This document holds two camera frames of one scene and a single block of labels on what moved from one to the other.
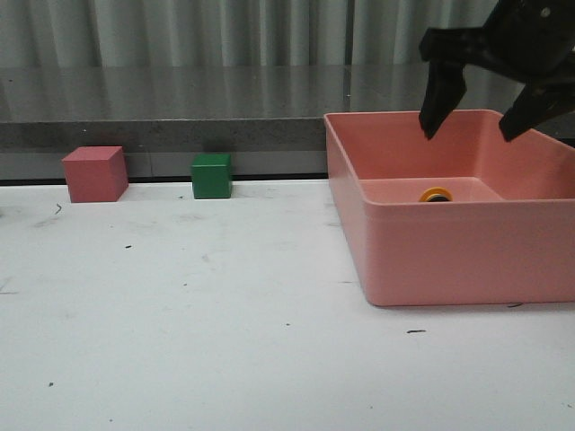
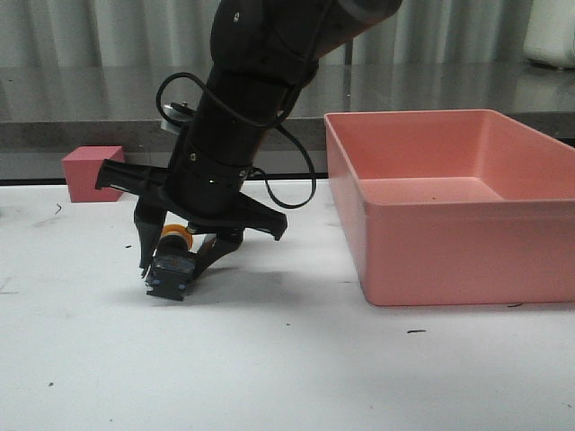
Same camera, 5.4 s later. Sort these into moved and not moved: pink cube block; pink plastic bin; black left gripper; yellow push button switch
Moved: yellow push button switch; black left gripper
Not moved: pink plastic bin; pink cube block
